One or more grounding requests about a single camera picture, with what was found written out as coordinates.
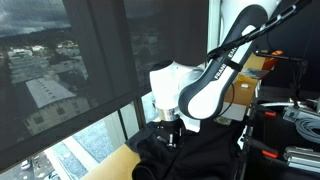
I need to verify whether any upper orange-handled clamp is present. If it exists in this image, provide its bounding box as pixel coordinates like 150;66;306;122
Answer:
256;105;277;117

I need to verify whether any black zip-up jersey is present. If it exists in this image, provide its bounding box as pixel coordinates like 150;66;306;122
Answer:
126;120;244;180

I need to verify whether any lower orange-handled clamp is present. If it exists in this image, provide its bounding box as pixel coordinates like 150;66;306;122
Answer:
241;135;278;159

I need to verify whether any orange chair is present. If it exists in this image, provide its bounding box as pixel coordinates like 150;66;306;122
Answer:
262;50;284;70

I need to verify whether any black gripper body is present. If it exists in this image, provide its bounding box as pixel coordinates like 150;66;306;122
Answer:
159;119;184;148

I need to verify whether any cardboard box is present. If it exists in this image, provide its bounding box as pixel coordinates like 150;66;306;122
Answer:
224;54;265;107

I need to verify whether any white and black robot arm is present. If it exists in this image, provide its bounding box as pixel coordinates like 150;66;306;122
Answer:
150;0;281;148

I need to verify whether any coiled grey cable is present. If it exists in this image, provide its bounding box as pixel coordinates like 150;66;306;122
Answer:
294;118;320;145

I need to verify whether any aluminium extrusion rail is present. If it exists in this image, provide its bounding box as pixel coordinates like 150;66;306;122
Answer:
283;146;320;173

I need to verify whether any orange-handled clamp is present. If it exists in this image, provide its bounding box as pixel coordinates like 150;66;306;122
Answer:
241;135;278;159
256;105;277;117

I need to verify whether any black camera tripod stand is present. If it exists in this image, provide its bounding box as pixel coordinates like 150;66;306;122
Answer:
254;50;308;101

